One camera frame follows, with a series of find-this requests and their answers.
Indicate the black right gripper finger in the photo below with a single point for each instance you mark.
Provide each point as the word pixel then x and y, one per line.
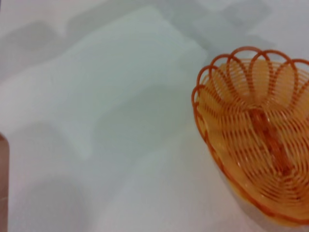
pixel 3 183

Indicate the orange woven plastic basket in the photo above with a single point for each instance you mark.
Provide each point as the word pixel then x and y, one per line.
pixel 260 135

